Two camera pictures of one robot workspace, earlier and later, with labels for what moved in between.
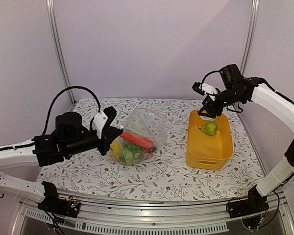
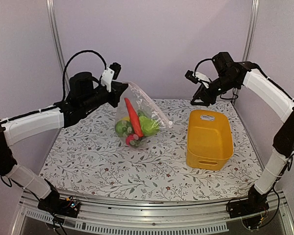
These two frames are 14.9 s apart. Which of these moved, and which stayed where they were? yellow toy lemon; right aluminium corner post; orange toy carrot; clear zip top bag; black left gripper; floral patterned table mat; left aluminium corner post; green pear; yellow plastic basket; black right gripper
Moved: orange toy carrot; green pear; yellow toy lemon; black left gripper; black right gripper; clear zip top bag
Stayed: left aluminium corner post; floral patterned table mat; yellow plastic basket; right aluminium corner post
